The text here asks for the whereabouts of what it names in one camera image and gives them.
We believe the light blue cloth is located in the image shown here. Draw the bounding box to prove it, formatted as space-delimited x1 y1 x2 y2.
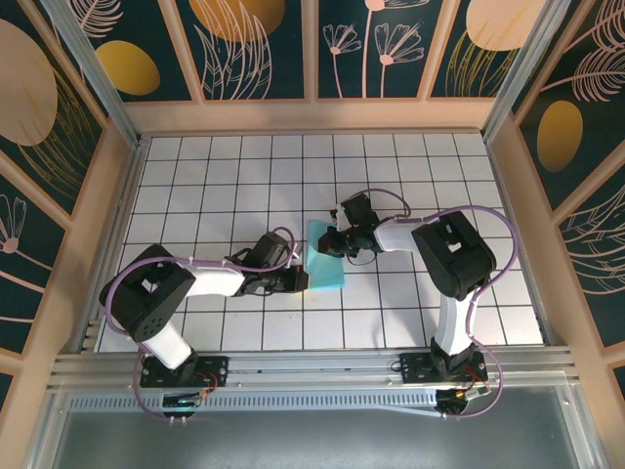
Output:
303 219 349 293

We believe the grey metal sheet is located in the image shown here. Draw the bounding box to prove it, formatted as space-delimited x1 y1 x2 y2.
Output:
28 385 602 469

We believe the small circuit board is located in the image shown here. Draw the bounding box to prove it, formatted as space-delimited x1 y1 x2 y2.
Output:
162 393 202 409
437 385 491 406

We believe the framed leaf picture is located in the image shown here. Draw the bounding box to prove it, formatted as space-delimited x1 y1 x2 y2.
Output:
174 0 308 103

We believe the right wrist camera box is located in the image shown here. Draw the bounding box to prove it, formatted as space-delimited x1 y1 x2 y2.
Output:
340 193 381 230

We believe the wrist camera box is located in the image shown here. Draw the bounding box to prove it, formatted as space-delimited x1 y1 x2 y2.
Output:
252 233 290 269
340 193 381 230

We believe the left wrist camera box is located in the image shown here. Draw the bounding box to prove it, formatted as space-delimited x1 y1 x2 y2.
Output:
252 233 290 269

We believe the aluminium front rail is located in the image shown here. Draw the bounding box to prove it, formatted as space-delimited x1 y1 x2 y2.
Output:
48 345 582 392

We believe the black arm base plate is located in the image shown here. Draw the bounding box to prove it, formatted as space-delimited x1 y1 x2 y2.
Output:
398 352 489 387
140 355 230 390

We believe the slotted cable duct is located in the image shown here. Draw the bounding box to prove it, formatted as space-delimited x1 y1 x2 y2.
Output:
67 388 443 416

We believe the pink flowers wall panel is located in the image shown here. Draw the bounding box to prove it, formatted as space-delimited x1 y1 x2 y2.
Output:
316 0 438 101

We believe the fern leaf wall panel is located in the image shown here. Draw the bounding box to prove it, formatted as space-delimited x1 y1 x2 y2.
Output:
517 0 625 212

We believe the aluminium frame post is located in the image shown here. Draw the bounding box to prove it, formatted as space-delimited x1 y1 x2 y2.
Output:
479 0 573 143
41 0 146 148

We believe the leaf outline wall panel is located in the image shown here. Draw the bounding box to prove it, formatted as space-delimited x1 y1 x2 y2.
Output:
559 180 625 349

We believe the single flower wall panel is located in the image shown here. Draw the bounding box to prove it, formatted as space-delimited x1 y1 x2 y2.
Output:
0 170 68 356

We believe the yellow oval wall panel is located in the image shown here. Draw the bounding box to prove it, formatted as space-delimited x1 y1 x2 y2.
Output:
65 0 202 104

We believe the small pale disc wall panel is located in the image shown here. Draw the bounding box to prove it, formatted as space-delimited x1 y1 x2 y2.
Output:
428 0 556 99

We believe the large pale disc wall panel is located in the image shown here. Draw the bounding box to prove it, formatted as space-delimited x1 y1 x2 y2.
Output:
0 0 107 219

